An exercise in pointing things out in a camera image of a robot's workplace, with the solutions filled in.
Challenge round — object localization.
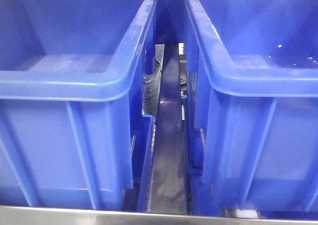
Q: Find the blue plastic bin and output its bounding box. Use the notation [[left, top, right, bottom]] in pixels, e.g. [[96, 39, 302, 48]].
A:
[[0, 0, 158, 210], [184, 0, 318, 220]]

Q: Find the blue plastic bin left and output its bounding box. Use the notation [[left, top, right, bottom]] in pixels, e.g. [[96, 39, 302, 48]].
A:
[[0, 0, 158, 210]]

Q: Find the blue plastic bin right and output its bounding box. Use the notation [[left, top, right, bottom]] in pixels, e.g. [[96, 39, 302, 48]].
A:
[[184, 0, 318, 220]]

